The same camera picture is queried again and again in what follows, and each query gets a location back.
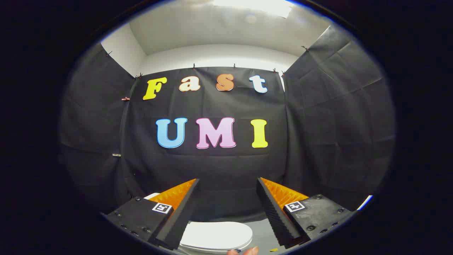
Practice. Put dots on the white toilet with tank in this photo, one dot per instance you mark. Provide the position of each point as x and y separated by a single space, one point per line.
153 196

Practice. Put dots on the black backdrop cloth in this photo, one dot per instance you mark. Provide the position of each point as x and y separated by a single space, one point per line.
219 166

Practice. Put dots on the white toilet lid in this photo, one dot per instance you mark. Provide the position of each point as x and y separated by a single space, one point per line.
216 234

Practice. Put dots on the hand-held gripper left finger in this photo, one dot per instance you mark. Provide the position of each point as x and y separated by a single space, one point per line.
179 220

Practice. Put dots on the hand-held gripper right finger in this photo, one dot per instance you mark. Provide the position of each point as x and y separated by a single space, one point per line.
276 220

